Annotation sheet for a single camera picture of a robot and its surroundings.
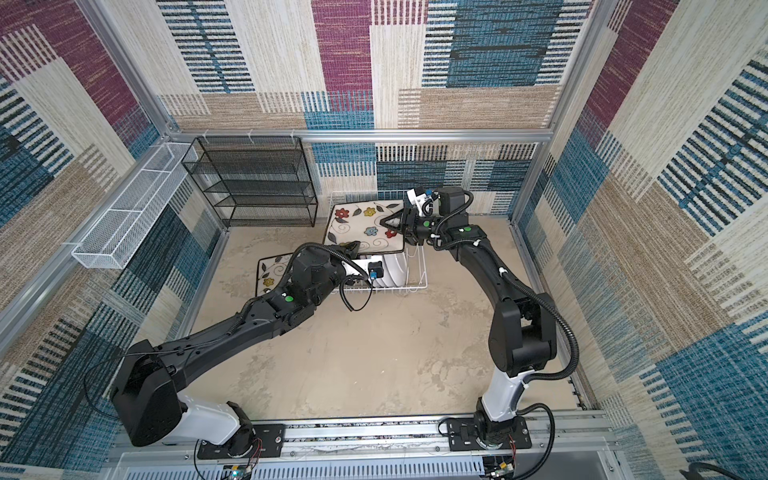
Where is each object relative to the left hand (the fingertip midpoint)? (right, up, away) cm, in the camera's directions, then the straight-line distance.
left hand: (352, 233), depth 75 cm
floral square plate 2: (-32, -12, +30) cm, 45 cm away
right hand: (+8, +1, +4) cm, 9 cm away
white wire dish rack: (+15, -5, -4) cm, 17 cm away
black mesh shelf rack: (-39, +21, +34) cm, 56 cm away
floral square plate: (+2, +3, +7) cm, 8 cm away
